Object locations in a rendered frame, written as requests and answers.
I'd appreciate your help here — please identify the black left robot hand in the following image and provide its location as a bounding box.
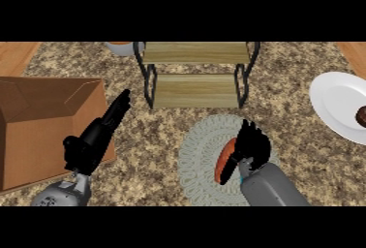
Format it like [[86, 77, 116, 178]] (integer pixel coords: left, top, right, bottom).
[[63, 88, 132, 176]]

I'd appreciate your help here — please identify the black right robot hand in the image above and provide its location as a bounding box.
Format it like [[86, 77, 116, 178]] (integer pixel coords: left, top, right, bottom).
[[219, 118, 274, 186]]

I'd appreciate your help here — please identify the orange sweet potato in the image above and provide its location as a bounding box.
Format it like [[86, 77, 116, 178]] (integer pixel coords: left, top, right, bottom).
[[213, 137, 240, 184]]

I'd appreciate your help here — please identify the round grey woven placemat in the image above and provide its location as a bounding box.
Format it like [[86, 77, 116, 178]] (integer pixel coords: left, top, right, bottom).
[[178, 113, 284, 207]]

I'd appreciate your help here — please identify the brown cardboard box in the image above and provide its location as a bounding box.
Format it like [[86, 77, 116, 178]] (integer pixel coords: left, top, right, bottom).
[[0, 76, 117, 192]]

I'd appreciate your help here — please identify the white plate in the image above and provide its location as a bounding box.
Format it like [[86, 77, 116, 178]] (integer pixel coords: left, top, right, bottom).
[[308, 71, 366, 145]]

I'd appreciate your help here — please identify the brown round food item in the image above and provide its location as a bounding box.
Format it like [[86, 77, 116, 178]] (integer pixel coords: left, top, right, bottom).
[[355, 105, 366, 129]]

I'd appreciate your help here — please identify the wooden tiered shelf black frame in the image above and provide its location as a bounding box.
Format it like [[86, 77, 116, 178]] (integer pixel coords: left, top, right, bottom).
[[132, 42, 262, 110]]

